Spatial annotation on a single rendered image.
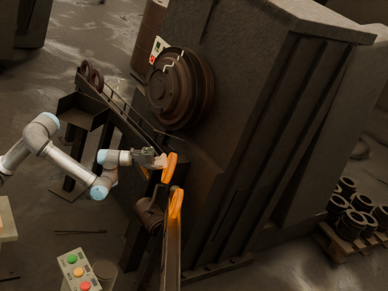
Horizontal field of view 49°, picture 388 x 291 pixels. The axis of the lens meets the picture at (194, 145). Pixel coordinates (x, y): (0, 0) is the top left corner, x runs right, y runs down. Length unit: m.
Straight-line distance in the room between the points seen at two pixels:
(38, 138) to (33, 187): 1.21
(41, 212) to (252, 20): 1.83
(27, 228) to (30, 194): 0.33
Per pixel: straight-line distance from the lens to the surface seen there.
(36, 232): 2.92
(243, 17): 2.26
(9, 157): 2.35
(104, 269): 2.08
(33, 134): 2.08
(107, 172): 2.14
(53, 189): 3.24
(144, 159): 2.08
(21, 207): 3.07
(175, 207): 2.18
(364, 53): 2.58
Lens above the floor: 2.05
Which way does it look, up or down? 29 degrees down
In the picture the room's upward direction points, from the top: 22 degrees clockwise
